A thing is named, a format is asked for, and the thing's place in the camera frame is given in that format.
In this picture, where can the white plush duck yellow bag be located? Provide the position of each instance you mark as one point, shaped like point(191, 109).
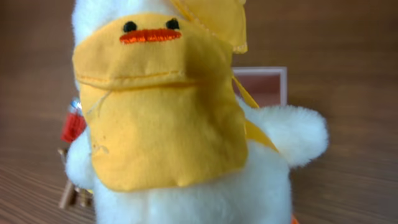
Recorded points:
point(171, 135)

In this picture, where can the red toy fire truck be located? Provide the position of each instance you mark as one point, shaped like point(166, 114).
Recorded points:
point(75, 123)

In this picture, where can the white box pink inside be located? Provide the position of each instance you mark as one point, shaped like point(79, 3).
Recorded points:
point(267, 85)

